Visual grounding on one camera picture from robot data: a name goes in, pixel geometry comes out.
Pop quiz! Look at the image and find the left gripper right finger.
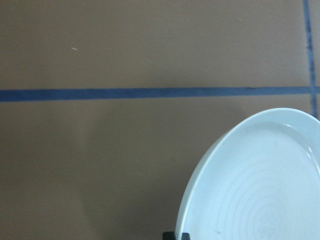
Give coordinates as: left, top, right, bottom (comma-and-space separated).
181, 232, 190, 240

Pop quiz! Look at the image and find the light blue ceramic plate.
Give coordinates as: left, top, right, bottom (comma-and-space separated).
174, 108, 320, 240

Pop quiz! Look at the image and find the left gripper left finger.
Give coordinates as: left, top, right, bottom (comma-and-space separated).
162, 231, 175, 240

